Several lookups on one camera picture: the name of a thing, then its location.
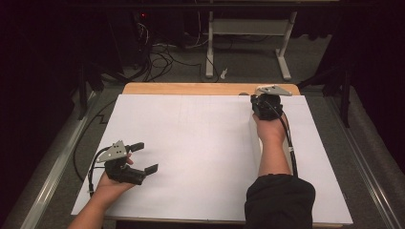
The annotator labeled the white table mat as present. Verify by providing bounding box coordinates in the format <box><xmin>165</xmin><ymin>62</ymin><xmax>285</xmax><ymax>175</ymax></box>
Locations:
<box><xmin>71</xmin><ymin>94</ymin><xmax>353</xmax><ymax>225</ymax></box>

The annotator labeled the right hand-held gripper cable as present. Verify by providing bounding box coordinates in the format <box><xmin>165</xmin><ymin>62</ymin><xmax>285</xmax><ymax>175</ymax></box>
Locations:
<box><xmin>270</xmin><ymin>101</ymin><xmax>300</xmax><ymax>178</ymax></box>

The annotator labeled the person's right hand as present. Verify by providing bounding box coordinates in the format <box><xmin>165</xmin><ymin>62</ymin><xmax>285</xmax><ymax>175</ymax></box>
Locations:
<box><xmin>252</xmin><ymin>113</ymin><xmax>288</xmax><ymax>146</ymax></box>

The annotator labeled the hand-held gripper cable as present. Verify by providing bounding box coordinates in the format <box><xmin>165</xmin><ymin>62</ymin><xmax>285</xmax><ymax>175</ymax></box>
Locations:
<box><xmin>270</xmin><ymin>101</ymin><xmax>300</xmax><ymax>178</ymax></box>
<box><xmin>87</xmin><ymin>146</ymin><xmax>113</xmax><ymax>198</ymax></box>

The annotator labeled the aluminium rail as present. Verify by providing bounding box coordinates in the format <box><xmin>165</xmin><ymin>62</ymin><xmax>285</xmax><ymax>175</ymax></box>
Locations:
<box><xmin>324</xmin><ymin>94</ymin><xmax>405</xmax><ymax>229</ymax></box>
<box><xmin>18</xmin><ymin>90</ymin><xmax>98</xmax><ymax>229</ymax></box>

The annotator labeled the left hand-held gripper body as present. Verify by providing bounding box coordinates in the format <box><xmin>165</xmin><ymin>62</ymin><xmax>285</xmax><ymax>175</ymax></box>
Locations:
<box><xmin>96</xmin><ymin>139</ymin><xmax>147</xmax><ymax>186</ymax></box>

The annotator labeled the black floor cable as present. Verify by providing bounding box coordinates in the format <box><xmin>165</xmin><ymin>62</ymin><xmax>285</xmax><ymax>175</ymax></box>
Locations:
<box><xmin>73</xmin><ymin>98</ymin><xmax>118</xmax><ymax>183</ymax></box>

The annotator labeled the left hand-held gripper cable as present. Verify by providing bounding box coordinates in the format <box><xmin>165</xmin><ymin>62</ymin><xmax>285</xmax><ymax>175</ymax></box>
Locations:
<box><xmin>87</xmin><ymin>146</ymin><xmax>113</xmax><ymax>198</ymax></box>

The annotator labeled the white metal frame desk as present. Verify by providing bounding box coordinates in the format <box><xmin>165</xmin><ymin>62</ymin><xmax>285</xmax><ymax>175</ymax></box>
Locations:
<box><xmin>204</xmin><ymin>10</ymin><xmax>298</xmax><ymax>81</ymax></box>

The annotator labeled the black stand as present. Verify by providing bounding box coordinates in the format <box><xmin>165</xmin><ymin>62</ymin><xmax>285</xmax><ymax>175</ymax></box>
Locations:
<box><xmin>297</xmin><ymin>63</ymin><xmax>352</xmax><ymax>129</ymax></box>
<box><xmin>75</xmin><ymin>61</ymin><xmax>125</xmax><ymax>121</ymax></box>

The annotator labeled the black computer tower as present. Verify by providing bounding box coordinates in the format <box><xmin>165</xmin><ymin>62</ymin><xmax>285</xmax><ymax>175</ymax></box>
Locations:
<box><xmin>106</xmin><ymin>9</ymin><xmax>152</xmax><ymax>70</ymax></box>

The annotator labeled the tangle of floor cables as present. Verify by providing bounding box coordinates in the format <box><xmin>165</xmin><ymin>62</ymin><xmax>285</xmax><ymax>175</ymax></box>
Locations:
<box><xmin>137</xmin><ymin>22</ymin><xmax>221</xmax><ymax>84</ymax></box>

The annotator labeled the person's left hand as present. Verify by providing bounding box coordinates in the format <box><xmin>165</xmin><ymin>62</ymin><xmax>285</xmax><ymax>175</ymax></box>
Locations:
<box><xmin>91</xmin><ymin>154</ymin><xmax>138</xmax><ymax>205</ymax></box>

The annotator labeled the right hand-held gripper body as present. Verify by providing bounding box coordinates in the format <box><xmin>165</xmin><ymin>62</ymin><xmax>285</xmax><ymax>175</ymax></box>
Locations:
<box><xmin>249</xmin><ymin>84</ymin><xmax>293</xmax><ymax>121</ymax></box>

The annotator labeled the person's black sleeve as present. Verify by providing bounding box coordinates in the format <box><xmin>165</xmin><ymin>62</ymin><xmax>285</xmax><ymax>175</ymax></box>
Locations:
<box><xmin>244</xmin><ymin>173</ymin><xmax>317</xmax><ymax>229</ymax></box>

